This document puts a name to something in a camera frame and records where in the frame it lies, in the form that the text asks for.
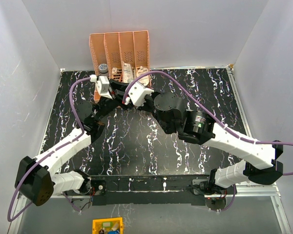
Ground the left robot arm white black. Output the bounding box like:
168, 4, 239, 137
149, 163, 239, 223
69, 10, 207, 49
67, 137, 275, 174
15, 75, 130, 206

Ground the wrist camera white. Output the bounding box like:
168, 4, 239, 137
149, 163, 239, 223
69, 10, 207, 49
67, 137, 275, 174
95, 76, 112, 99
124, 82, 154, 107

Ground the round tin jar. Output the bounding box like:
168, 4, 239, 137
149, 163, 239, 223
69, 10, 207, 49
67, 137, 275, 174
98, 63, 109, 77

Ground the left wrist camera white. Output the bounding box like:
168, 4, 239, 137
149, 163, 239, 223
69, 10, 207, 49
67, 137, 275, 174
95, 76, 112, 99

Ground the small card box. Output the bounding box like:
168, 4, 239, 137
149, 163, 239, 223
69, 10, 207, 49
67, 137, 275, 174
112, 67, 118, 75

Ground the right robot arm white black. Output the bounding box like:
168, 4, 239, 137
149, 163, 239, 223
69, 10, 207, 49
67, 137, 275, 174
139, 92, 283, 195

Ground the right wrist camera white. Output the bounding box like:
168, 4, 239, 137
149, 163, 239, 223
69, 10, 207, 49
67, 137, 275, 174
124, 82, 154, 107

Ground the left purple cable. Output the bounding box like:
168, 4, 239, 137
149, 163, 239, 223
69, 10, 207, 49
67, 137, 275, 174
6, 75, 98, 222

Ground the orange desk file organizer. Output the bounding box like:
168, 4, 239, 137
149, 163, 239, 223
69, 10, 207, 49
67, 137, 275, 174
89, 30, 152, 101

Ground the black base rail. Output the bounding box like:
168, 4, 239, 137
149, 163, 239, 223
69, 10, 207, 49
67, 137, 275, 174
91, 175, 208, 206

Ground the yellow box with parts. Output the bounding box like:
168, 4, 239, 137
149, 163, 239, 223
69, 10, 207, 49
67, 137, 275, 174
92, 217, 124, 234

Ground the white label pouch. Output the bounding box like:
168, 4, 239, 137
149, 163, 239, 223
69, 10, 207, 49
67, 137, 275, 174
136, 66, 149, 86

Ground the white tube package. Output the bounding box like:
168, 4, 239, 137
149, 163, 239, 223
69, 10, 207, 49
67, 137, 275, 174
123, 62, 134, 83

